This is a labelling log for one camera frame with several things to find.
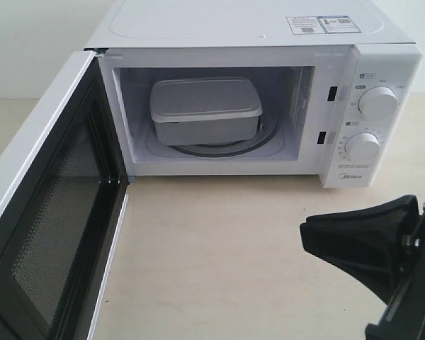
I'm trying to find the white lidded plastic container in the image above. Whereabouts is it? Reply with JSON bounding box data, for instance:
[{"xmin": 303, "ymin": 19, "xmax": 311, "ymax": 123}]
[{"xmin": 149, "ymin": 77, "xmax": 263, "ymax": 146}]

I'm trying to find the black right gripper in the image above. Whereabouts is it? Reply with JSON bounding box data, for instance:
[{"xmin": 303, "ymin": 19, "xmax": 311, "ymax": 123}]
[{"xmin": 300, "ymin": 195, "xmax": 425, "ymax": 339}]

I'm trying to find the white control knob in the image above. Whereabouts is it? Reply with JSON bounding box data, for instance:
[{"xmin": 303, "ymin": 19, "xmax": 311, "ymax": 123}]
[
  {"xmin": 358, "ymin": 86, "xmax": 398, "ymax": 120},
  {"xmin": 344, "ymin": 132, "xmax": 380, "ymax": 162}
]

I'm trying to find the white microwave door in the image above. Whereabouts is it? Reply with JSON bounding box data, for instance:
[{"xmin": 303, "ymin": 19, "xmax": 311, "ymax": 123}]
[{"xmin": 0, "ymin": 50, "xmax": 128, "ymax": 339}]

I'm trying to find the blue white label sticker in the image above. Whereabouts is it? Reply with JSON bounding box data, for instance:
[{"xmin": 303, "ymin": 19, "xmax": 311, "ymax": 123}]
[{"xmin": 286, "ymin": 16, "xmax": 361, "ymax": 35}]

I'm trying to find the white microwave oven body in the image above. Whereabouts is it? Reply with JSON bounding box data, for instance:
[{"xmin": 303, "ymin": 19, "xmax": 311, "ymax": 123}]
[{"xmin": 85, "ymin": 1, "xmax": 422, "ymax": 188}]

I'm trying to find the glass microwave turntable plate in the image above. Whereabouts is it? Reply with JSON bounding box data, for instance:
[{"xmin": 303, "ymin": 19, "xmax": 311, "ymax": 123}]
[{"xmin": 145, "ymin": 117, "xmax": 285, "ymax": 159}]

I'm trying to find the lower white control knob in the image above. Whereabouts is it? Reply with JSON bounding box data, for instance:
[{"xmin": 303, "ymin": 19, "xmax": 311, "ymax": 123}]
[{"xmin": 344, "ymin": 132, "xmax": 380, "ymax": 162}]

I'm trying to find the upper white control knob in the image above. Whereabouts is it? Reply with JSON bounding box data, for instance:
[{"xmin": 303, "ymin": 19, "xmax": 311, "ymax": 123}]
[{"xmin": 358, "ymin": 86, "xmax": 398, "ymax": 120}]

